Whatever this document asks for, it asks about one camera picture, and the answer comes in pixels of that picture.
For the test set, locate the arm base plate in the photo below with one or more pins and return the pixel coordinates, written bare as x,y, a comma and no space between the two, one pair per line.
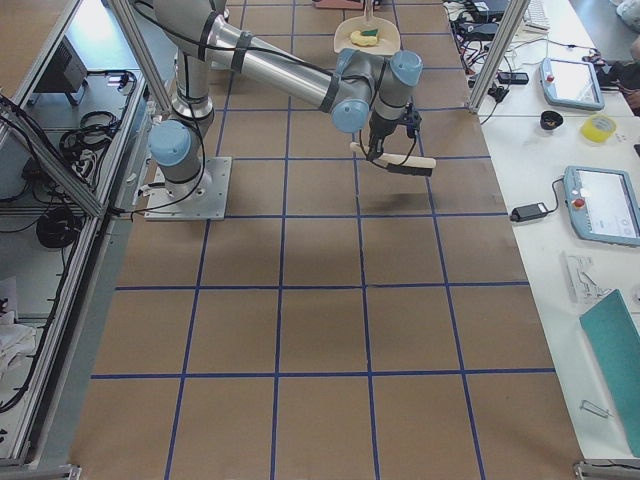
204,197

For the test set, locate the blue teach pendant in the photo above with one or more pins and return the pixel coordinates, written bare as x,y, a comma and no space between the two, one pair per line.
571,84
602,205

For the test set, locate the aluminium frame post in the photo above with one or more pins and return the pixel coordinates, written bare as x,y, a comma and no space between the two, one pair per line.
503,38

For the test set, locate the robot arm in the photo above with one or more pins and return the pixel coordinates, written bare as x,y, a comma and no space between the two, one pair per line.
369,89

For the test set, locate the small black bowl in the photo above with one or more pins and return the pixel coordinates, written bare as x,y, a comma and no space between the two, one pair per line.
550,120

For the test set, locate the white hand brush black bristles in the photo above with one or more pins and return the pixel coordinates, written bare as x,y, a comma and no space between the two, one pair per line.
405,165

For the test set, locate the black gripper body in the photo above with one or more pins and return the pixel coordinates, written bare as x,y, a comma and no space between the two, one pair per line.
378,132

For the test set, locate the black power adapter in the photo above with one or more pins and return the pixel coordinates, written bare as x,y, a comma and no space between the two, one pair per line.
529,212

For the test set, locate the blue teach pendant near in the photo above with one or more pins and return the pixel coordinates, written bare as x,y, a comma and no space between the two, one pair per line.
602,205

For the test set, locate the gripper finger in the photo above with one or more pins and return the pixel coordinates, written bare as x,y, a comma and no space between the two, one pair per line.
371,148
377,147

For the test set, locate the teal folder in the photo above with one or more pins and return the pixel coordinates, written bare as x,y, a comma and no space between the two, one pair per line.
614,341

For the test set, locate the yellow tape roll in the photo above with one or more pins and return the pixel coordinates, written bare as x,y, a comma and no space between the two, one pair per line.
598,128

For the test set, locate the blue teach pendant far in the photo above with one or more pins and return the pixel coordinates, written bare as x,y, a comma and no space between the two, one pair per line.
571,84

